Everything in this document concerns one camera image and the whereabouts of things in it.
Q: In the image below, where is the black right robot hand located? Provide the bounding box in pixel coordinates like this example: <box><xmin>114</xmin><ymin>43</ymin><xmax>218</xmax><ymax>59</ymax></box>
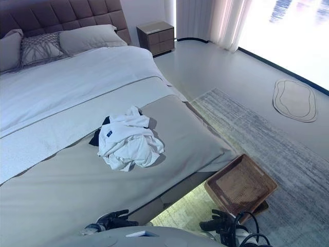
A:
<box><xmin>199</xmin><ymin>208</ymin><xmax>242</xmax><ymax>232</ymax></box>

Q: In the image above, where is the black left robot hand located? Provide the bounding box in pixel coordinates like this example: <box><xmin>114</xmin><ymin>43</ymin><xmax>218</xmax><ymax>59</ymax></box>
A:
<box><xmin>96</xmin><ymin>209</ymin><xmax>139</xmax><ymax>231</ymax></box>

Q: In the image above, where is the white cotton shirt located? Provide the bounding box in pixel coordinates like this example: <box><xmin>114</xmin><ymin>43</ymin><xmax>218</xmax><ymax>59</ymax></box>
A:
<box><xmin>102</xmin><ymin>133</ymin><xmax>165</xmax><ymax>172</ymax></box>
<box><xmin>98</xmin><ymin>105</ymin><xmax>155</xmax><ymax>165</ymax></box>

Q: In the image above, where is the black cotton shirt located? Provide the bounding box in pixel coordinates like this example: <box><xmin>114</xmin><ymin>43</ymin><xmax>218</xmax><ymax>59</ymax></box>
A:
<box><xmin>88</xmin><ymin>108</ymin><xmax>152</xmax><ymax>149</ymax></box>

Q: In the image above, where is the brown woven basket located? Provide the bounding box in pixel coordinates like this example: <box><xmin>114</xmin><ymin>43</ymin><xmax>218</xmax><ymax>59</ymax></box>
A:
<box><xmin>204</xmin><ymin>153</ymin><xmax>279</xmax><ymax>224</ymax></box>

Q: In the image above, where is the grey robot torso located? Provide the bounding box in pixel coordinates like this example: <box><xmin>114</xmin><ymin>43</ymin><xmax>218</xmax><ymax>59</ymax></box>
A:
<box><xmin>82</xmin><ymin>225</ymin><xmax>227</xmax><ymax>247</ymax></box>

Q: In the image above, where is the large grey area rug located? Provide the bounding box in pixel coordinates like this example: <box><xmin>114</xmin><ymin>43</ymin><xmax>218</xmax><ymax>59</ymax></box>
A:
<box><xmin>150</xmin><ymin>87</ymin><xmax>329</xmax><ymax>247</ymax></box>

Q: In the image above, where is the white textured blanket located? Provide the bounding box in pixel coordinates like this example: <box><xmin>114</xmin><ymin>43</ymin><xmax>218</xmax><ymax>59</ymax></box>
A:
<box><xmin>0</xmin><ymin>76</ymin><xmax>178</xmax><ymax>185</ymax></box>

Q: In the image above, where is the small oval beige rug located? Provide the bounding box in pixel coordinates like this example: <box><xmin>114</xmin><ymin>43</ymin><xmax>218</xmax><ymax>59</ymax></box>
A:
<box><xmin>271</xmin><ymin>78</ymin><xmax>318</xmax><ymax>124</ymax></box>

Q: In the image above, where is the white duvet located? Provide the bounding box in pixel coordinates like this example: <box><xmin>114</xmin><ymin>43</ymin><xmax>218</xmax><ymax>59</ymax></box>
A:
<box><xmin>0</xmin><ymin>45</ymin><xmax>168</xmax><ymax>132</ymax></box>

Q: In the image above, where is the beige pillow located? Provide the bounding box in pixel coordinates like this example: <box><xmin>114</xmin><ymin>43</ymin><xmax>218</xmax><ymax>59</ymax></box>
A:
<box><xmin>0</xmin><ymin>28</ymin><xmax>24</xmax><ymax>74</ymax></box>
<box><xmin>59</xmin><ymin>24</ymin><xmax>129</xmax><ymax>56</ymax></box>

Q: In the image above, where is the brown wooden nightstand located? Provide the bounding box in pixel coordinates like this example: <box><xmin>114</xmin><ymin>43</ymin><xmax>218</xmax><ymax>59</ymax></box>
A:
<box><xmin>136</xmin><ymin>20</ymin><xmax>176</xmax><ymax>57</ymax></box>

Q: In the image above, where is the grey patterned cushion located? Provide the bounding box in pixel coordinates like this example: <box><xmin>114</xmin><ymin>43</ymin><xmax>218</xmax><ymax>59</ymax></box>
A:
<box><xmin>20</xmin><ymin>32</ymin><xmax>68</xmax><ymax>68</ymax></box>

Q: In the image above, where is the sheer white curtain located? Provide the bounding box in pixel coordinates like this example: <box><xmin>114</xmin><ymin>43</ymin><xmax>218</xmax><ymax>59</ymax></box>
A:
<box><xmin>176</xmin><ymin>0</ymin><xmax>254</xmax><ymax>52</ymax></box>

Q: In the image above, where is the brown tufted headboard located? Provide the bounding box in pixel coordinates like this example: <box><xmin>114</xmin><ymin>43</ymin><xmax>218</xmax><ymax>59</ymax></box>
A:
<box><xmin>0</xmin><ymin>0</ymin><xmax>132</xmax><ymax>46</ymax></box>

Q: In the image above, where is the grey upholstered bed frame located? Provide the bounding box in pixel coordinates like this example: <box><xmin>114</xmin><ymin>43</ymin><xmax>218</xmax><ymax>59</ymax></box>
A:
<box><xmin>125</xmin><ymin>171</ymin><xmax>214</xmax><ymax>227</ymax></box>

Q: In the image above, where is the black floor rail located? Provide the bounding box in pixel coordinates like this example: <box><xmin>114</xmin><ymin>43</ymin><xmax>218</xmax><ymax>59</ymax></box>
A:
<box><xmin>177</xmin><ymin>37</ymin><xmax>329</xmax><ymax>94</ymax></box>

